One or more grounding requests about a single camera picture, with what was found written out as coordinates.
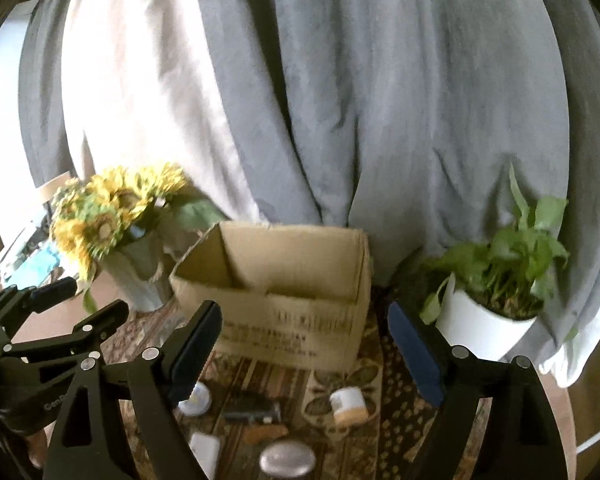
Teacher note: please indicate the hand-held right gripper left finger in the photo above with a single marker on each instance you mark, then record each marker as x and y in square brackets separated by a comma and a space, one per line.
[195, 350]

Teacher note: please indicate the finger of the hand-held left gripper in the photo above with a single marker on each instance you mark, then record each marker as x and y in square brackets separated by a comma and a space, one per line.
[55, 288]
[107, 317]

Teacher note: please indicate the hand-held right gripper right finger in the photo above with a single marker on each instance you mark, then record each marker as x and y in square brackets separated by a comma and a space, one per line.
[415, 355]

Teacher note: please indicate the small round white tin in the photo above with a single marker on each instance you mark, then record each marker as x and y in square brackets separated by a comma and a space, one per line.
[197, 400]

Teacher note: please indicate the black tube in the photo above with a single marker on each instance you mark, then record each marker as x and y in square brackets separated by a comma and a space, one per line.
[252, 406]

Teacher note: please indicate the white jar with yellow label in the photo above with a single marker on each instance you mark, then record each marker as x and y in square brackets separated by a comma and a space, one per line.
[349, 405]

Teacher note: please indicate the small white box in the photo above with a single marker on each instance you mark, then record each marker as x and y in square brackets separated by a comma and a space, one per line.
[205, 452]

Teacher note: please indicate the brown cardboard box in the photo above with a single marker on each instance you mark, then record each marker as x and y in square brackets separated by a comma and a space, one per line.
[290, 310]

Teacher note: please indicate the silver oval tin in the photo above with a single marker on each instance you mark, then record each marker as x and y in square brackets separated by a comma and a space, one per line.
[287, 458]

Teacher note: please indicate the blue cloth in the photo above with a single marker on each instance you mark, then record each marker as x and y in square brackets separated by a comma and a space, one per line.
[37, 262]

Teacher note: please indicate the grey ribbed vase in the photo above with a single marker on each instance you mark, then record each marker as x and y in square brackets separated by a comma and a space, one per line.
[137, 270]

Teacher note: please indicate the white plant pot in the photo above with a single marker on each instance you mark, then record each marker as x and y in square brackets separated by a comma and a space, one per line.
[475, 330]

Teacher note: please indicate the yellow sunflower bouquet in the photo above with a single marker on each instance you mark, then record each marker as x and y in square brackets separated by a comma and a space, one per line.
[105, 210]

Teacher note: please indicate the patterned brown rug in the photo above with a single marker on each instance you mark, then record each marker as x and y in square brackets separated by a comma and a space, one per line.
[330, 455]

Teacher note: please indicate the green leafy plant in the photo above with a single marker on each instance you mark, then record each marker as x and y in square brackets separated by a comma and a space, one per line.
[515, 255]

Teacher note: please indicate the white sheer curtain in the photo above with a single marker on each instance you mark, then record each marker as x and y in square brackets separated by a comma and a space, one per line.
[585, 345]

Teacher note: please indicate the beige curtain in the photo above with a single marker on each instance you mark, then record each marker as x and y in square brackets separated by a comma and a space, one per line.
[145, 85]

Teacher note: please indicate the grey curtain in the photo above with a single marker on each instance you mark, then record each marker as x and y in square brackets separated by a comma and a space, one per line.
[380, 110]

